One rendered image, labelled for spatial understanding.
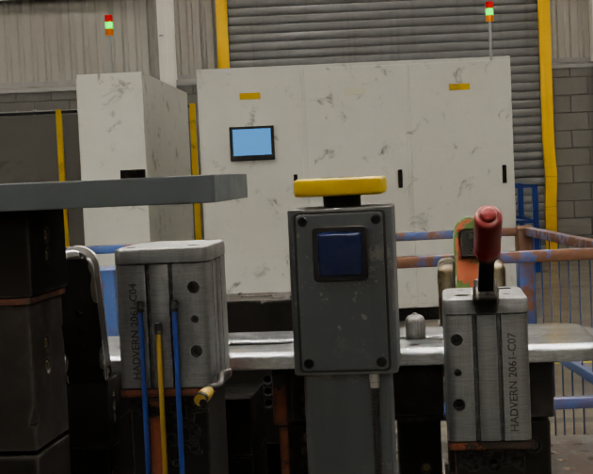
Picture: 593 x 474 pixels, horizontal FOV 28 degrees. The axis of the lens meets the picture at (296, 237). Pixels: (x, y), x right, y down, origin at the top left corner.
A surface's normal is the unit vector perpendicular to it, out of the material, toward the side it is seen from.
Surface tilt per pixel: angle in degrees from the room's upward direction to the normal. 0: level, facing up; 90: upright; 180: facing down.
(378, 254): 90
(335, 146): 90
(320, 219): 90
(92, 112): 90
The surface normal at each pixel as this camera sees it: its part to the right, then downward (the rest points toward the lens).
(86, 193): -0.11, 0.06
